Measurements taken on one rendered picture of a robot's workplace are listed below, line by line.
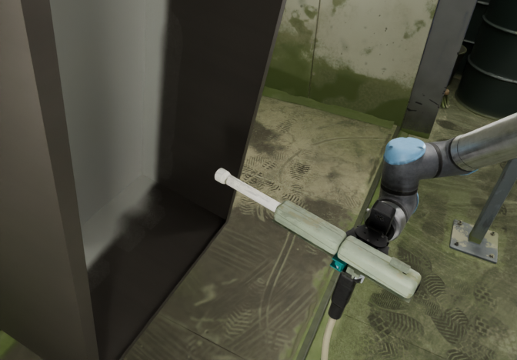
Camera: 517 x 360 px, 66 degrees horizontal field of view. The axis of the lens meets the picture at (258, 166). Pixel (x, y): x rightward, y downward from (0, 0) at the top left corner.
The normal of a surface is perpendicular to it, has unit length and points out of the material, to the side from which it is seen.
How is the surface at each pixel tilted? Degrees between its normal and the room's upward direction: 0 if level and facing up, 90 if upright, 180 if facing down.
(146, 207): 12
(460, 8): 90
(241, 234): 0
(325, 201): 0
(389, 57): 90
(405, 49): 90
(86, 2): 102
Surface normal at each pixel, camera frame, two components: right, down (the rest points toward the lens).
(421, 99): -0.45, 0.54
